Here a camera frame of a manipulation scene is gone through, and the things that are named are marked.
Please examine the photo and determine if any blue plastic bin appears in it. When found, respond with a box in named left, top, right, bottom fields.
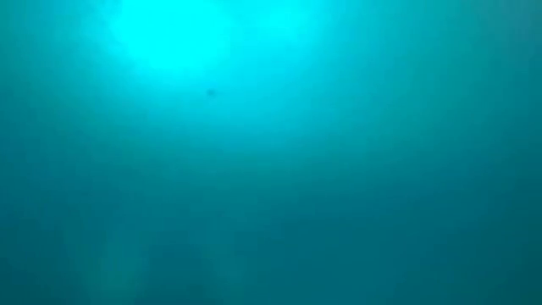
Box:
left=0, top=0, right=542, bottom=305

